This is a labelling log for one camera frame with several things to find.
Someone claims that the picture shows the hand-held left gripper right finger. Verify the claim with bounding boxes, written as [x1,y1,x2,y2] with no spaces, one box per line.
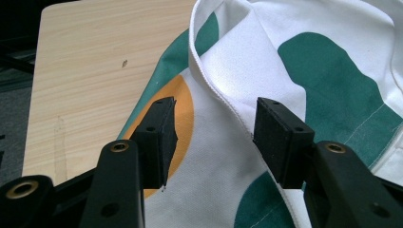
[252,97,317,190]

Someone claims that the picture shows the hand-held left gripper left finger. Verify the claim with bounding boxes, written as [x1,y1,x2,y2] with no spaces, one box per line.
[129,96,179,191]

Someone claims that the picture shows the white tote bag green orange print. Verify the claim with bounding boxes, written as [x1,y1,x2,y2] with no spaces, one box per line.
[117,0,403,228]

